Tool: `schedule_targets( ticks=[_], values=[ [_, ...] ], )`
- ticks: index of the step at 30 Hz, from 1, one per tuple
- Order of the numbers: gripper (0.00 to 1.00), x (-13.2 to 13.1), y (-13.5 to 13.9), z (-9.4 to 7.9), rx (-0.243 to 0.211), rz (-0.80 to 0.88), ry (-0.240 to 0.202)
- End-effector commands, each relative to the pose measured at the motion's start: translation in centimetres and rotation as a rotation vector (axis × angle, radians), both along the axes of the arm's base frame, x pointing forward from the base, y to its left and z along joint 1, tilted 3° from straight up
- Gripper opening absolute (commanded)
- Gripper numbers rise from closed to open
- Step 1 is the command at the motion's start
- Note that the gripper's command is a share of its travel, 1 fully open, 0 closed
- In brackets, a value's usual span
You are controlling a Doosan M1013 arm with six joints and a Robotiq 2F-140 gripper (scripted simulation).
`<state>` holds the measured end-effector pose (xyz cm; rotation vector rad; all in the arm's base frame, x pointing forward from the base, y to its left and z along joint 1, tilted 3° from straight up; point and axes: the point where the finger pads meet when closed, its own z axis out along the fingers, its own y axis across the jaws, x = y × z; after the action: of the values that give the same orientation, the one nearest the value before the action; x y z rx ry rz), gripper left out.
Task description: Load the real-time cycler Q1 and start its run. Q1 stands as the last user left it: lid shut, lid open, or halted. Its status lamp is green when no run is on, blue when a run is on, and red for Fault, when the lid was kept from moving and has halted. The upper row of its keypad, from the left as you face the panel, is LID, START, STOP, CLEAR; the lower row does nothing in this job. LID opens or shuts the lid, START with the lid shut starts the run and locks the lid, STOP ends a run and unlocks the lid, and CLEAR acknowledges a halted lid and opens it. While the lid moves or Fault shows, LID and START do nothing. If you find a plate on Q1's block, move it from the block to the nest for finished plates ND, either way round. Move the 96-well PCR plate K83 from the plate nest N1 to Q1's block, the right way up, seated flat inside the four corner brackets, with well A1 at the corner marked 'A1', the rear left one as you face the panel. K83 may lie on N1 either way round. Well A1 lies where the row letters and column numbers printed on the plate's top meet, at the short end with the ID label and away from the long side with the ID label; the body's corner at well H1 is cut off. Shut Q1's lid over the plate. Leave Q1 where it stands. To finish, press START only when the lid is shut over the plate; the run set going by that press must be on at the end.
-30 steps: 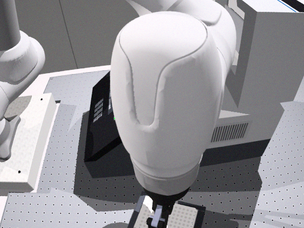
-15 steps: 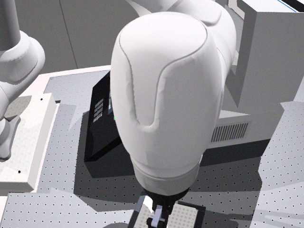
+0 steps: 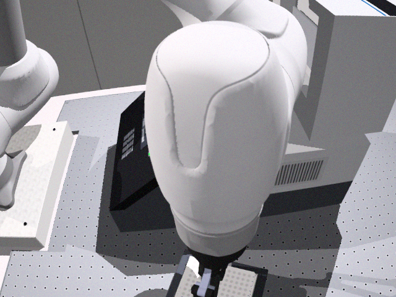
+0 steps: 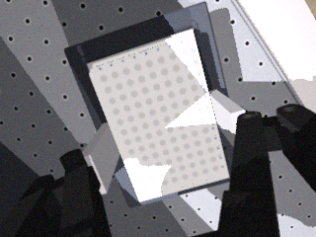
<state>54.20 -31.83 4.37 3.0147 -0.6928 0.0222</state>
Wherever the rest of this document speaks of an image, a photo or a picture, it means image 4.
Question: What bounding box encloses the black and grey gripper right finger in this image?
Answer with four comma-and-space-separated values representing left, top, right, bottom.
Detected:
208, 89, 316, 237

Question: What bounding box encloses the white well pcr plate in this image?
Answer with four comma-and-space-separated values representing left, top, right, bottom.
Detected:
87, 29, 229, 201

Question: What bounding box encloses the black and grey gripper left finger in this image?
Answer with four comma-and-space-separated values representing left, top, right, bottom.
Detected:
0, 122, 120, 237

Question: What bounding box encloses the white benchtop lab instrument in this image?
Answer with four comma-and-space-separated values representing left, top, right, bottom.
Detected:
0, 141, 40, 224

